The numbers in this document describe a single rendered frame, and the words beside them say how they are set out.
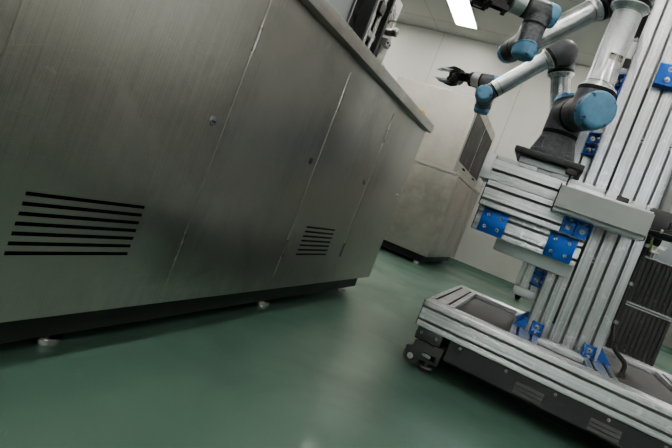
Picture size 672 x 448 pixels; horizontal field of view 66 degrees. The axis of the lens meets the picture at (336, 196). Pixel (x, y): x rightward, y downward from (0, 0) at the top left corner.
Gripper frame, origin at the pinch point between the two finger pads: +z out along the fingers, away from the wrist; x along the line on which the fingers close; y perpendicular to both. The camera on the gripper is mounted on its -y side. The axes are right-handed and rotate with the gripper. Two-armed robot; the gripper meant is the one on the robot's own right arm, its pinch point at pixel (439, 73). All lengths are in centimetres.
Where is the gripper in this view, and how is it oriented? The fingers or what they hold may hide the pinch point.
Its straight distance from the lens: 278.2
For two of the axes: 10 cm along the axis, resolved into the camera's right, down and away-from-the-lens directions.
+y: -6.2, 0.5, -7.8
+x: -2.0, 9.6, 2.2
